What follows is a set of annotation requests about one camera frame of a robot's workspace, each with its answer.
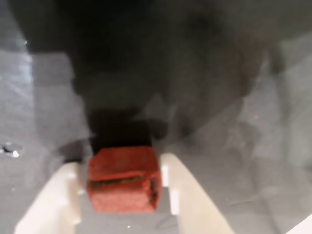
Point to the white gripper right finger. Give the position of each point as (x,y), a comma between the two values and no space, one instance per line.
(192,202)

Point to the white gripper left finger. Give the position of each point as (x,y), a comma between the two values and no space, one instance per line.
(53,202)

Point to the red cube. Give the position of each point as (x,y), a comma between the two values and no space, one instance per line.
(122,190)

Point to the black table mat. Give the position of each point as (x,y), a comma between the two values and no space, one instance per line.
(219,73)

